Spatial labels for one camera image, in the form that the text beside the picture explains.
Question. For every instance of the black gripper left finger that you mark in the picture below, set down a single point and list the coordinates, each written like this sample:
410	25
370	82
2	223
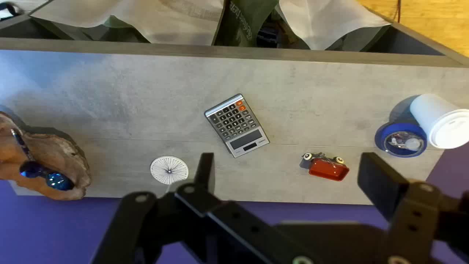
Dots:
147	229

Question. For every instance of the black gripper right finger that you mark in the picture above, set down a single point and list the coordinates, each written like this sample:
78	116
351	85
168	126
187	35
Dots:
415	210

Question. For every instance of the white disc with radial lines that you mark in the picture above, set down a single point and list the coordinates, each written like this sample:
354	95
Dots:
169	169

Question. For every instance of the small white crumpled object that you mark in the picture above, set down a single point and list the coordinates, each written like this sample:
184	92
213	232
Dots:
407	142

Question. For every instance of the blue tape roll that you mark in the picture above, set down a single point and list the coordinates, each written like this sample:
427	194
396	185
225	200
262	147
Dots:
386	132

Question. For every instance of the white paper cup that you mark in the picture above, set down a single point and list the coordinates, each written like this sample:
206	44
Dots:
442	122

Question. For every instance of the blue mirrored sunglasses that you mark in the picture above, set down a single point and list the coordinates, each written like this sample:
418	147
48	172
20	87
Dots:
58	180

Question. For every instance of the grey pocket calculator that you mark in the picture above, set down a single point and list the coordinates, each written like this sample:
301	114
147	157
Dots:
237	125

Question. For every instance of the white draped cloth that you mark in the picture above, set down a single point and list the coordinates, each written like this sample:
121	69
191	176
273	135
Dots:
147	16
325	19

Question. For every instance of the dark green cloth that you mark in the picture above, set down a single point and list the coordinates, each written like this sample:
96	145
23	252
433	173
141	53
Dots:
247	19

